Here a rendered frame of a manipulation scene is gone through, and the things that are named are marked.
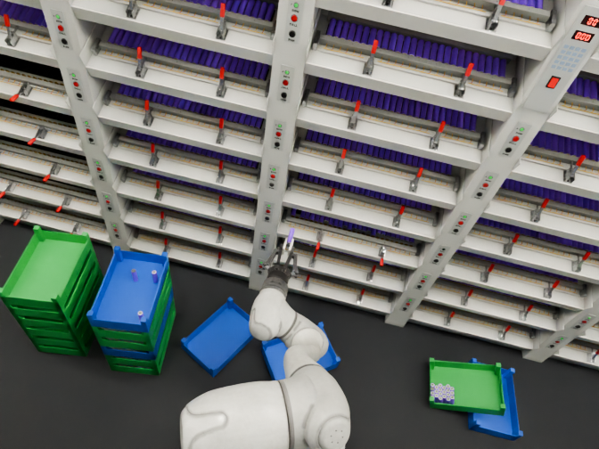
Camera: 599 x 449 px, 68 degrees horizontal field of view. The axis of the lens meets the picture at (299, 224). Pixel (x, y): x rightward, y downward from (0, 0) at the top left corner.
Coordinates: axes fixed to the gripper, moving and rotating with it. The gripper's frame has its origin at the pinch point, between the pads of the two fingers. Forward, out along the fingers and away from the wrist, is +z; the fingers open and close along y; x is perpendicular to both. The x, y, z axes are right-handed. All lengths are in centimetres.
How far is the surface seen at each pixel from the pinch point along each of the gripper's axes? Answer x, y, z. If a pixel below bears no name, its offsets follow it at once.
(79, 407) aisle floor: 68, 64, -47
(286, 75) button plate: -63, 12, 4
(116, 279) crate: 22, 60, -18
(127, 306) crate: 24, 51, -27
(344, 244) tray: 7.2, -22.1, 18.0
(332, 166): -31.4, -8.7, 12.4
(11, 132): -10, 116, 12
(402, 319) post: 49, -61, 23
